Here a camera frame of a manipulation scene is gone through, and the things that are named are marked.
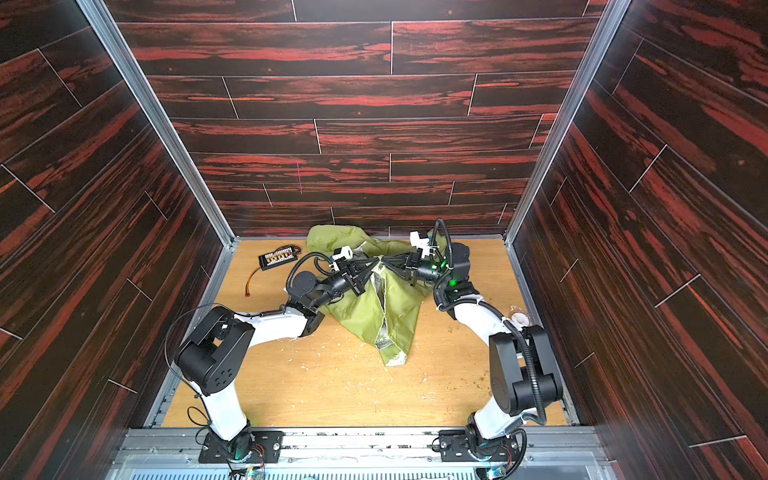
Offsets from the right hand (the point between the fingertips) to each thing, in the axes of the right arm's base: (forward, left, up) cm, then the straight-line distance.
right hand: (384, 257), depth 77 cm
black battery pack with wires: (+20, +44, -26) cm, 55 cm away
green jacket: (-6, -1, -18) cm, 19 cm away
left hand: (-3, +1, +2) cm, 4 cm away
